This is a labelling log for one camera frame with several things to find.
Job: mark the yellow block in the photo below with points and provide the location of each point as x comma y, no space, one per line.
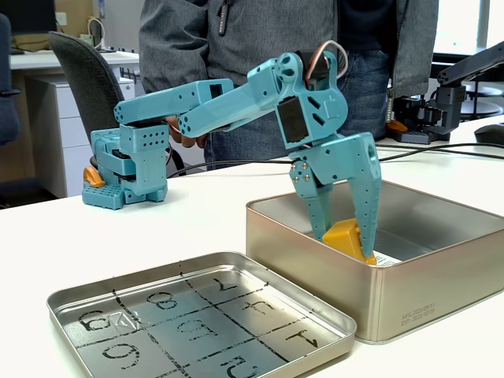
342,236

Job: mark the person's hand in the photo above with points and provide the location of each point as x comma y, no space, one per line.
195,141

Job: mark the white printed paper sheet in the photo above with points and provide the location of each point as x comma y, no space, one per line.
388,260

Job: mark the gold square tin box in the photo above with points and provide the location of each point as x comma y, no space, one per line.
413,299

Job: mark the silver tin lid with numbers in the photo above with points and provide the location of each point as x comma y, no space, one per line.
252,315

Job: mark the black computer mouse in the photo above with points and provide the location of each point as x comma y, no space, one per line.
490,134

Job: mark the person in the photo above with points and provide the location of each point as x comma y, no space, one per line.
256,31

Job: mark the orange base clamp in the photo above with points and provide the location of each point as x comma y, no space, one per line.
94,177

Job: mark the small clear plastic piece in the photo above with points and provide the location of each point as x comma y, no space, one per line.
122,321

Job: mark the white drawer cabinet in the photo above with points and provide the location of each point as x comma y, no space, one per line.
71,134

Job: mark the grey office chair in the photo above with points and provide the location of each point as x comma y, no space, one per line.
86,78

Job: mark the cardboard box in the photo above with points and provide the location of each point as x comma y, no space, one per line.
75,15

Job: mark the white desk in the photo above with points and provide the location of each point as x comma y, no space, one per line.
35,60

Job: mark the dark blue office chair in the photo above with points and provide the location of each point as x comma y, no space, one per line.
8,98

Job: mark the black monitor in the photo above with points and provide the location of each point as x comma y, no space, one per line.
27,15

